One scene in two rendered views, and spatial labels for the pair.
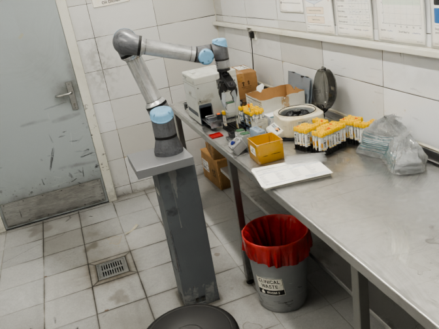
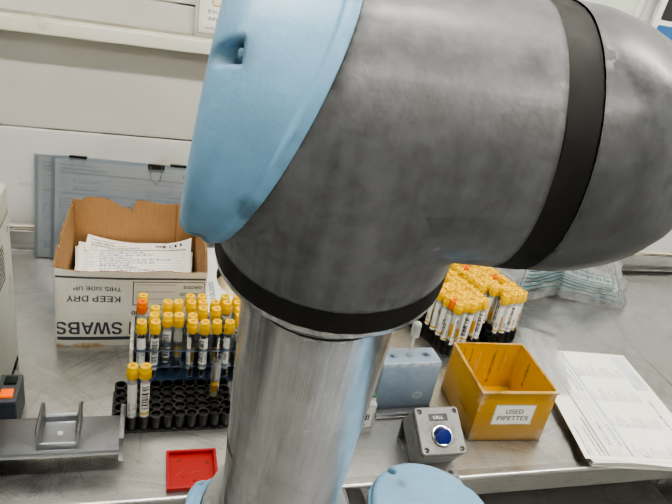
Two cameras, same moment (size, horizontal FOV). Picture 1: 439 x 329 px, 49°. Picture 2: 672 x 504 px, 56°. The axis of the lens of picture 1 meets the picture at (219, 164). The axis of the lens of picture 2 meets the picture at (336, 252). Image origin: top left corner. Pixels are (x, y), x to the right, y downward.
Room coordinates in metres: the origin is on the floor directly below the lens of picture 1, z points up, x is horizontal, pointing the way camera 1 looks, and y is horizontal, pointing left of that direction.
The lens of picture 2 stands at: (2.50, 0.63, 1.56)
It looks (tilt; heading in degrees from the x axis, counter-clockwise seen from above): 26 degrees down; 268
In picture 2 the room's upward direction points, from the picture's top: 11 degrees clockwise
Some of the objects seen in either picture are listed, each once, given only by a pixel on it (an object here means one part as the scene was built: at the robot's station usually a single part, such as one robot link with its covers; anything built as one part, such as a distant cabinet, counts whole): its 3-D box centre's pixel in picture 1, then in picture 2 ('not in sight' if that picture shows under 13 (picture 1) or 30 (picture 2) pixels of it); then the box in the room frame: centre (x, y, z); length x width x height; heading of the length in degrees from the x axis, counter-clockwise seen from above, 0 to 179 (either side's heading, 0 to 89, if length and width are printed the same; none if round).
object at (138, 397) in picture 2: (233, 121); (174, 380); (2.67, -0.12, 0.93); 0.17 x 0.09 x 0.11; 17
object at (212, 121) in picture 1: (210, 119); (41, 431); (2.80, 0.01, 0.92); 0.21 x 0.07 x 0.05; 16
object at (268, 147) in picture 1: (265, 148); (496, 390); (2.15, -0.23, 0.93); 0.13 x 0.13 x 0.10; 13
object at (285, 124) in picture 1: (294, 121); not in sight; (2.45, -0.44, 0.94); 0.30 x 0.24 x 0.12; 97
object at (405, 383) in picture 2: (258, 138); (402, 380); (2.31, -0.22, 0.92); 0.10 x 0.07 x 0.10; 18
